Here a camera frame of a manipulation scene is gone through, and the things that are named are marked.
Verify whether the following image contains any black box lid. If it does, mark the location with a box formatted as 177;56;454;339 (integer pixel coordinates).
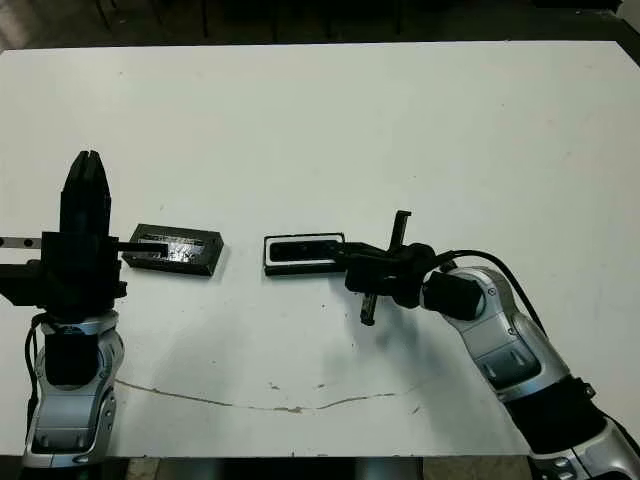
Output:
121;222;226;279

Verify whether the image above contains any black box with white insert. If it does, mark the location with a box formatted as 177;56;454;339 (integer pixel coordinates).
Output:
262;230;347;280

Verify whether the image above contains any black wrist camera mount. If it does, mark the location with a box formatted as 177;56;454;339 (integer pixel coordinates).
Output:
0;258;49;309
397;242;439;284

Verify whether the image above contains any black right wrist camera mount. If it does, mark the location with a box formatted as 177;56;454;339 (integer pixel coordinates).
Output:
397;242;439;284

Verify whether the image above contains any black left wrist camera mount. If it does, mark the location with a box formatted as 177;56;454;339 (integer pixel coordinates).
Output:
0;258;49;309

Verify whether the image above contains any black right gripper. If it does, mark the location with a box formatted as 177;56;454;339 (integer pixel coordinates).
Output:
329;209;427;326

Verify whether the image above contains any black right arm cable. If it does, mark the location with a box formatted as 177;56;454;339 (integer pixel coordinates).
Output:
433;248;549;326

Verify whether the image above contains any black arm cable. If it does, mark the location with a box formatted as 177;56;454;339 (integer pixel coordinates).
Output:
433;248;549;326
23;313;49;419

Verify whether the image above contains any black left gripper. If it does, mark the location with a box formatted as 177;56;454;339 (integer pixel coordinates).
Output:
0;149;170;312

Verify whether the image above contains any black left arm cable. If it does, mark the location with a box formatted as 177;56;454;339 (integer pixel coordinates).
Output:
23;313;49;419

